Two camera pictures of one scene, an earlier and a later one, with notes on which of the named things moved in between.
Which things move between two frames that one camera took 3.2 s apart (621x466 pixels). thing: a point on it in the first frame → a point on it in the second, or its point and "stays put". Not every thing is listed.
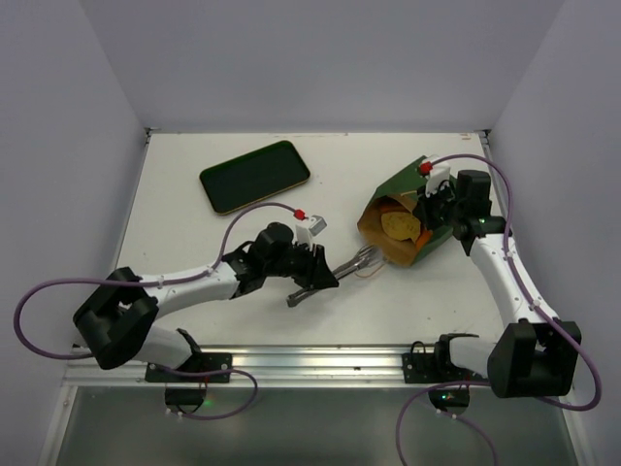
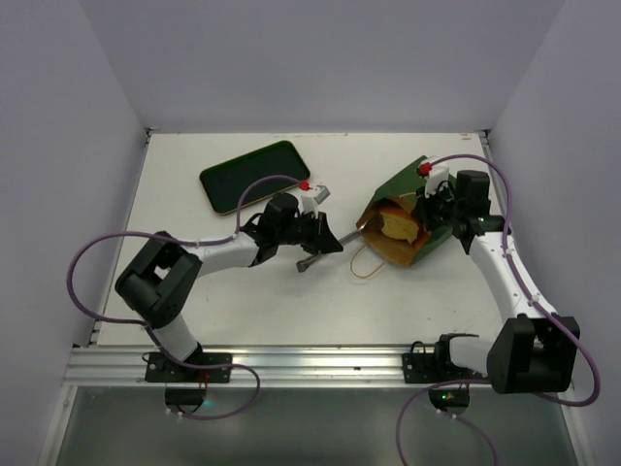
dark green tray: [245, 179] stays put
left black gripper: [310, 265] → [316, 233]
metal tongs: [371, 255] → [302, 264]
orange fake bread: [423, 239] stays put
